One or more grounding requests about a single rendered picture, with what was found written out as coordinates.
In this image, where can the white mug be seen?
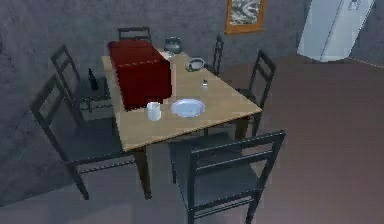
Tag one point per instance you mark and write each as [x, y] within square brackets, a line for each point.
[154, 111]

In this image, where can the black bottle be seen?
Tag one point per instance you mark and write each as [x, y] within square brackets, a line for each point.
[93, 81]

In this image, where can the dark grey wooden chair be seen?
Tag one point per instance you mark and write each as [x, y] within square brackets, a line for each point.
[260, 83]
[71, 76]
[220, 180]
[134, 33]
[66, 133]
[217, 55]

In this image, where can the dark red box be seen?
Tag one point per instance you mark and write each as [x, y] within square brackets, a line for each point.
[141, 73]

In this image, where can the white fridge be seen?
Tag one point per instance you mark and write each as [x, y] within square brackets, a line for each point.
[333, 30]

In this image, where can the light wooden dining table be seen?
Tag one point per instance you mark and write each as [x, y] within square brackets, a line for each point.
[213, 100]

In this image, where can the white round plate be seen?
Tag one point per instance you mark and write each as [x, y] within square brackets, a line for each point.
[188, 107]

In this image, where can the grey round bowl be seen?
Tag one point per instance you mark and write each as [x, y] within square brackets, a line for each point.
[195, 64]

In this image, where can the small grey salt shaker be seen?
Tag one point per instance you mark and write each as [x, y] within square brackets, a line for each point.
[204, 85]

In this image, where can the orange framed wall picture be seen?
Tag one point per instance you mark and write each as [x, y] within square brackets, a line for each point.
[245, 15]

